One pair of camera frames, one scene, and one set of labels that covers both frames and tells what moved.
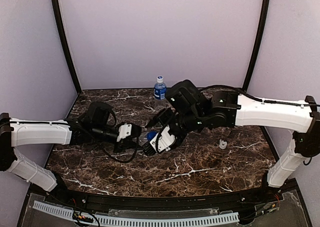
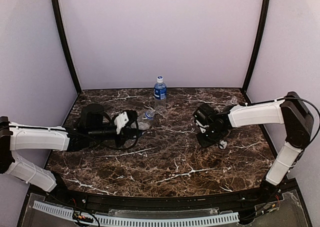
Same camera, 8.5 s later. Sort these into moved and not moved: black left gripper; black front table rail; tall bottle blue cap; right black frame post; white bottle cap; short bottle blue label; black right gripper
Moved: black right gripper; tall bottle blue cap; black left gripper
Not moved: short bottle blue label; right black frame post; black front table rail; white bottle cap
